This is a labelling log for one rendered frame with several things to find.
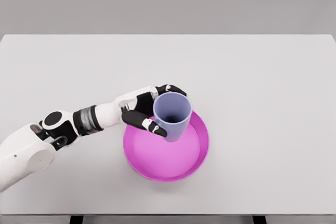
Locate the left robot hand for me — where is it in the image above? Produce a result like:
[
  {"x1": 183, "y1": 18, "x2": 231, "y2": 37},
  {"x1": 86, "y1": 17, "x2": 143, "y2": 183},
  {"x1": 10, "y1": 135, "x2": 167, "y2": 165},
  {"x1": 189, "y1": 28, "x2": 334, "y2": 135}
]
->
[{"x1": 114, "y1": 84, "x2": 187, "y2": 138}]

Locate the lavender blue cup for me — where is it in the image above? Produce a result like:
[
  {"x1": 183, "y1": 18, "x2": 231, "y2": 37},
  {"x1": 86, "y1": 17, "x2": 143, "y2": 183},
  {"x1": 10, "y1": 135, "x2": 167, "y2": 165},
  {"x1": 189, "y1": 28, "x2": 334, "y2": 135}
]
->
[{"x1": 152, "y1": 92, "x2": 192, "y2": 143}]

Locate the pink round plate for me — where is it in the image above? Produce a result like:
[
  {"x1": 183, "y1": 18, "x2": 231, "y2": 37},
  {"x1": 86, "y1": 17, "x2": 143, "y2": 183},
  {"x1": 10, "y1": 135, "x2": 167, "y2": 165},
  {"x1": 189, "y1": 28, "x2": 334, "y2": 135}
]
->
[{"x1": 123, "y1": 110, "x2": 210, "y2": 183}]

